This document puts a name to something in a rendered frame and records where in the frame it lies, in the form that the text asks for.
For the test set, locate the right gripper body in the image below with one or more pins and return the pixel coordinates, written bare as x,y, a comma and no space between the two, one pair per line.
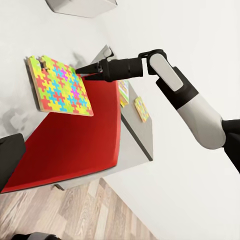
116,69

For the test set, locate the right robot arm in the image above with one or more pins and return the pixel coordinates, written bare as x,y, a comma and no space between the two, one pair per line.
205,123

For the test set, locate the board game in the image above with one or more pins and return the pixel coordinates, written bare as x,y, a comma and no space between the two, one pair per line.
124,91

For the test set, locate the jigsaw puzzle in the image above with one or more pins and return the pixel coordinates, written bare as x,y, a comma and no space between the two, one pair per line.
59,89
141,109

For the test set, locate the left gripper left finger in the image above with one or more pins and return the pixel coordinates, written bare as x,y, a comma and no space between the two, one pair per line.
12,149

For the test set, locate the toy box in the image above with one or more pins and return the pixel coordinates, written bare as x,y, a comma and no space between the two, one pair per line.
83,8

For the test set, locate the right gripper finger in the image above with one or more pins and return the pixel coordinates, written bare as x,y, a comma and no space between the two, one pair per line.
95,77
90,69

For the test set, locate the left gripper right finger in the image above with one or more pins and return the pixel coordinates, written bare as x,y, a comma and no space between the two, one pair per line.
232,149

